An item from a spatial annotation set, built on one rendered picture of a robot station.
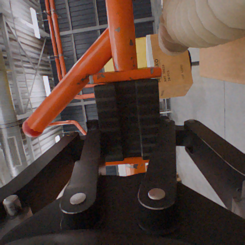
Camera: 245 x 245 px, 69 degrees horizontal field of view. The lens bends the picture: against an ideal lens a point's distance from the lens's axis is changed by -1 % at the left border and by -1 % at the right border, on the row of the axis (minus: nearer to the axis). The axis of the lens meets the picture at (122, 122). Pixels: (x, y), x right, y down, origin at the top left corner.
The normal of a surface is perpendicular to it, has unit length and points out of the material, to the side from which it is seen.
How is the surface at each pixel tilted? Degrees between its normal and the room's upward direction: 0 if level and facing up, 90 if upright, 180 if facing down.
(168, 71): 90
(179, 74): 90
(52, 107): 98
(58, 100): 98
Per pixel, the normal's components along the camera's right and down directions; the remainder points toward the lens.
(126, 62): 0.14, 0.28
